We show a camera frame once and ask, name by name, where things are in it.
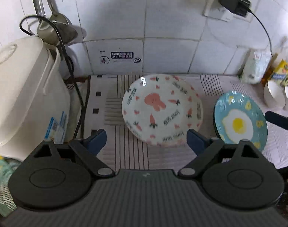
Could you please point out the yellow label cooking wine bottle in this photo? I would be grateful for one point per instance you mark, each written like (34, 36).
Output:
(277, 69)

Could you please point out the wall warning sticker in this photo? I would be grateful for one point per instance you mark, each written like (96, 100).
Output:
(118, 56)

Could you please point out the striped counter mat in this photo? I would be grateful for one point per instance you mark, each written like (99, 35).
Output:
(123, 150)

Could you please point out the white wall socket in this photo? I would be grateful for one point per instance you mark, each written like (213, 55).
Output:
(226, 10)

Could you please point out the white rice cooker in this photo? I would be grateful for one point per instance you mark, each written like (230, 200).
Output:
(34, 100)

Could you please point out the black plug adapter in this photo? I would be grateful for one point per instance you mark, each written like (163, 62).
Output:
(237, 7)

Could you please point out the blue fried egg plate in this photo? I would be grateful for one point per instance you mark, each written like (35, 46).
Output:
(236, 117)

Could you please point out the white plastic salt bag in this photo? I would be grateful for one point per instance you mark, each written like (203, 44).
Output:
(255, 66)

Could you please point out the white bunny carrot plate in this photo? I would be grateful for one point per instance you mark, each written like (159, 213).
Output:
(159, 109)

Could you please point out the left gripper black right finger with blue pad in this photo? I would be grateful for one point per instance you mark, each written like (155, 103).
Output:
(236, 176)

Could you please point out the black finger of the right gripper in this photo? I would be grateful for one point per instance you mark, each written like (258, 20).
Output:
(277, 119)

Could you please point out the steel ladle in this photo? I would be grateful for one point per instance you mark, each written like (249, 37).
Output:
(46, 32)

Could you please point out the large white ribbed bowl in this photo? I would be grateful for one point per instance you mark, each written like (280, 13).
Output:
(273, 95)

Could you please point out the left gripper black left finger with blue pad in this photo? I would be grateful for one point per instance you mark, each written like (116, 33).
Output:
(55, 176)

